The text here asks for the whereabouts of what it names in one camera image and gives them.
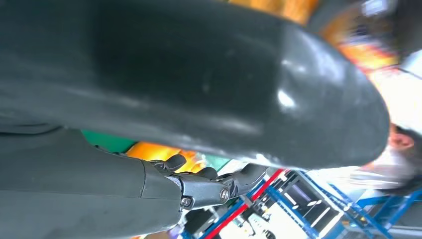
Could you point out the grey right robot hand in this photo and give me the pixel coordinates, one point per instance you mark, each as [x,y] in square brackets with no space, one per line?
[230,82]

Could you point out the red metal pole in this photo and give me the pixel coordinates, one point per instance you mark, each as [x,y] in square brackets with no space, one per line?
[244,205]

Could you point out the blue metal shelving rack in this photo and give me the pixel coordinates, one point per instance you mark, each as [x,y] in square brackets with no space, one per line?
[290,212]

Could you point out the person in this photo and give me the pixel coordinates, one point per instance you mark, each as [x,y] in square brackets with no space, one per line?
[402,142]

